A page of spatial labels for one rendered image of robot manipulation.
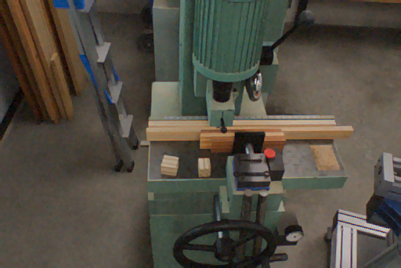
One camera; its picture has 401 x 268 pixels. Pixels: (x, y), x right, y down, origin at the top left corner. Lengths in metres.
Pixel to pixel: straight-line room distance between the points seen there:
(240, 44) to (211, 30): 0.07
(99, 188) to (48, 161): 0.38
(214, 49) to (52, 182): 1.61
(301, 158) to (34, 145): 1.76
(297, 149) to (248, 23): 0.51
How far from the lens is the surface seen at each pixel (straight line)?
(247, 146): 1.15
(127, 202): 2.18
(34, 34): 2.31
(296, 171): 1.21
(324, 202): 2.32
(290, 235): 1.35
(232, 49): 0.93
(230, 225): 1.00
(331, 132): 1.31
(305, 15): 0.86
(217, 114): 1.10
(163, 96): 1.53
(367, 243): 2.00
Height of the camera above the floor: 1.81
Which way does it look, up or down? 46 degrees down
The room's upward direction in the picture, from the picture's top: 4 degrees clockwise
